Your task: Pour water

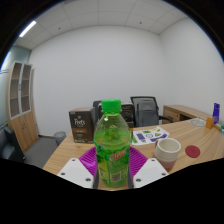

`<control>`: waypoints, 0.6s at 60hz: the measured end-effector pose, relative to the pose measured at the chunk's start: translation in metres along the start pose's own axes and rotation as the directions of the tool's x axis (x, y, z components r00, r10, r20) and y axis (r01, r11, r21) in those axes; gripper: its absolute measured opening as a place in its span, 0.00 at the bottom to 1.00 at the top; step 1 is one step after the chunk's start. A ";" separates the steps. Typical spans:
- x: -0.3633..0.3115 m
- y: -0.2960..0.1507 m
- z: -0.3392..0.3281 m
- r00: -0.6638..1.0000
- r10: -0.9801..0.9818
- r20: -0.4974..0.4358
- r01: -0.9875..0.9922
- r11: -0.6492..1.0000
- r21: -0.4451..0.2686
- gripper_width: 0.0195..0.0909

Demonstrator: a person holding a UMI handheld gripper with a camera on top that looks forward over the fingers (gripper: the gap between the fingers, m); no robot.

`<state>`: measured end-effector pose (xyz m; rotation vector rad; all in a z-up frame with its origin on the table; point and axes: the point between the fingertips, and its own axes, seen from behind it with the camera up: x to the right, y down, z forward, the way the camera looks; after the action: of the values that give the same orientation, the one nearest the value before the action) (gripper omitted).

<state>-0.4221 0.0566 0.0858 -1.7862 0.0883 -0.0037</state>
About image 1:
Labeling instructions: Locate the black padded chair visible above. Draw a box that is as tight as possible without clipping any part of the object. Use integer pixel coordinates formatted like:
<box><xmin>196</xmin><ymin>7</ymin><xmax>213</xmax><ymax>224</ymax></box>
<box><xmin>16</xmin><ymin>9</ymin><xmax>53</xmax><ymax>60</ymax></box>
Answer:
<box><xmin>92</xmin><ymin>100</ymin><xmax>103</xmax><ymax>124</ymax></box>

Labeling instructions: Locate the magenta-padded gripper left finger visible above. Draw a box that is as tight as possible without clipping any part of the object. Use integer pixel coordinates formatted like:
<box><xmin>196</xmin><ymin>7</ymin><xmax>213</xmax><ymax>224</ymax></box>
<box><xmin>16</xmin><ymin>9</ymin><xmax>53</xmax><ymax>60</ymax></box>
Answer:
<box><xmin>57</xmin><ymin>146</ymin><xmax>100</xmax><ymax>190</ymax></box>

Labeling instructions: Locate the wooden shelf cabinet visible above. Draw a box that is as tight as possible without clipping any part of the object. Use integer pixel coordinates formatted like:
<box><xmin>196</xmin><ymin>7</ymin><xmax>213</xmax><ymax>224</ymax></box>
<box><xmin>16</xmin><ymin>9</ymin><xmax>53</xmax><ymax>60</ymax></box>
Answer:
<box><xmin>5</xmin><ymin>60</ymin><xmax>40</xmax><ymax>153</ymax></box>

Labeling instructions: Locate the white and pink cup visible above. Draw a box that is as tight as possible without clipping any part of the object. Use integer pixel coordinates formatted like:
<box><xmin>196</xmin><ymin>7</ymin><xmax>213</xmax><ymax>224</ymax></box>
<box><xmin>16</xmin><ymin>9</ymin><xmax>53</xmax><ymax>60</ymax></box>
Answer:
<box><xmin>153</xmin><ymin>137</ymin><xmax>182</xmax><ymax>172</ymax></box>

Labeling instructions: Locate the black mesh office chair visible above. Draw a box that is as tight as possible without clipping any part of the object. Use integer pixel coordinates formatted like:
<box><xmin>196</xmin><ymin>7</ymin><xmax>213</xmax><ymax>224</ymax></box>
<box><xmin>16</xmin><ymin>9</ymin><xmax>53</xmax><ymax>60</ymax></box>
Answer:
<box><xmin>130</xmin><ymin>96</ymin><xmax>174</xmax><ymax>128</ymax></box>

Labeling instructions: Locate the dark armchair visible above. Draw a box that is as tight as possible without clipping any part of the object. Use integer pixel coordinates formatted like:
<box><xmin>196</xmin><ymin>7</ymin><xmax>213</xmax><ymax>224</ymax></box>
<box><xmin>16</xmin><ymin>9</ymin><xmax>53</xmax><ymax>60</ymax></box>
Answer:
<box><xmin>0</xmin><ymin>126</ymin><xmax>26</xmax><ymax>163</ymax></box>

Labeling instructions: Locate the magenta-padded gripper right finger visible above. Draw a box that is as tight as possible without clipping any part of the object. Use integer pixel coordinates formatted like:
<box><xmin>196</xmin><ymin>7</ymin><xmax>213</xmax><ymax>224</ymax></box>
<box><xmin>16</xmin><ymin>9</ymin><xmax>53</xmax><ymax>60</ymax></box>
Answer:
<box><xmin>128</xmin><ymin>146</ymin><xmax>170</xmax><ymax>190</ymax></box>

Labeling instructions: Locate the brown coffee box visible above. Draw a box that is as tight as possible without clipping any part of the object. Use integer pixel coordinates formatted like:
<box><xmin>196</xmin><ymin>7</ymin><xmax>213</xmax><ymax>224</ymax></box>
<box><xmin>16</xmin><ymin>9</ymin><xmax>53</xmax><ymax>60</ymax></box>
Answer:
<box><xmin>68</xmin><ymin>107</ymin><xmax>97</xmax><ymax>144</ymax></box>

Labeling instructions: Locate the green drink bottle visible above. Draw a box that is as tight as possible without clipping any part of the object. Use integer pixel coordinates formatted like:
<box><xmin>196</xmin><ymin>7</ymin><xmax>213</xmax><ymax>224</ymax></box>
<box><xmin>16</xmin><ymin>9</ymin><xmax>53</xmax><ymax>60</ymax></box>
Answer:
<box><xmin>93</xmin><ymin>98</ymin><xmax>132</xmax><ymax>189</ymax></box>

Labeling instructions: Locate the ceiling strip light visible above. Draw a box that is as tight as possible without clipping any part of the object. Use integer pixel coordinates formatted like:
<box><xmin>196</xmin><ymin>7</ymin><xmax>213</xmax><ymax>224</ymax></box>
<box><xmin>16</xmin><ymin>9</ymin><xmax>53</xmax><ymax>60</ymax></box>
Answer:
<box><xmin>18</xmin><ymin>20</ymin><xmax>37</xmax><ymax>38</ymax></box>

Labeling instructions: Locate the white sticker sheet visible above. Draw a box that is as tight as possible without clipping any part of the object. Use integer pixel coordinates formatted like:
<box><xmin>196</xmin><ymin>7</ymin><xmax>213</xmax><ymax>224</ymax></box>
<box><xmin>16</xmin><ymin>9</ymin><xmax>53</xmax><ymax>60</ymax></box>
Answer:
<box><xmin>130</xmin><ymin>126</ymin><xmax>170</xmax><ymax>146</ymax></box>

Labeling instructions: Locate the dark cardboard box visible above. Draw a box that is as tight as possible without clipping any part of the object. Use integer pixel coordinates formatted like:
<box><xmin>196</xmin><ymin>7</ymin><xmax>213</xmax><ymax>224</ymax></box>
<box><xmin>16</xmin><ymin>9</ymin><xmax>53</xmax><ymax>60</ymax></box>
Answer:
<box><xmin>120</xmin><ymin>102</ymin><xmax>135</xmax><ymax>123</ymax></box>

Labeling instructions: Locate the wooden side desk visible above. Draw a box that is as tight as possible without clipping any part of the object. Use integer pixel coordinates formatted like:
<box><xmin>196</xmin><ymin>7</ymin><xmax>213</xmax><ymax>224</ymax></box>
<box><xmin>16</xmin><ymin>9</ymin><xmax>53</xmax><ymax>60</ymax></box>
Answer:
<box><xmin>162</xmin><ymin>104</ymin><xmax>214</xmax><ymax>125</ymax></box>

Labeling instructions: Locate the purple box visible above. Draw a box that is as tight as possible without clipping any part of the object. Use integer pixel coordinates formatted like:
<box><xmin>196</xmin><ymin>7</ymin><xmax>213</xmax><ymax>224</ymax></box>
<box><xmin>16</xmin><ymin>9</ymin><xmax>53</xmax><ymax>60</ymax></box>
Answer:
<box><xmin>212</xmin><ymin>102</ymin><xmax>221</xmax><ymax>125</ymax></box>

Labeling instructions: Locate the flat round red coaster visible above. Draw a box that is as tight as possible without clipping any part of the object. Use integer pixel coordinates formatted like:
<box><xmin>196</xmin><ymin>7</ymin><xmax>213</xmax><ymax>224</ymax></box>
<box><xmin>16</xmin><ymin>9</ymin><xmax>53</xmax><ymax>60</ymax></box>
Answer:
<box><xmin>184</xmin><ymin>144</ymin><xmax>201</xmax><ymax>159</ymax></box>

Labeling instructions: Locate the grey backpack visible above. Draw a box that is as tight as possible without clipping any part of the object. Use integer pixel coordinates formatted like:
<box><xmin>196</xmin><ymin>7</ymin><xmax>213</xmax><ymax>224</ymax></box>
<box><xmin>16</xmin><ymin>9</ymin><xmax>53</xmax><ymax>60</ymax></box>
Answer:
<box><xmin>136</xmin><ymin>101</ymin><xmax>160</xmax><ymax>127</ymax></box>

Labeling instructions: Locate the grey waste bin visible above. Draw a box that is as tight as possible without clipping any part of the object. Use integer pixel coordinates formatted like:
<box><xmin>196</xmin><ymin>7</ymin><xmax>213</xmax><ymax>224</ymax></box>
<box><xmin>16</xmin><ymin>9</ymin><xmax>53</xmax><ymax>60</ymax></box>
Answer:
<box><xmin>53</xmin><ymin>130</ymin><xmax>67</xmax><ymax>146</ymax></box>

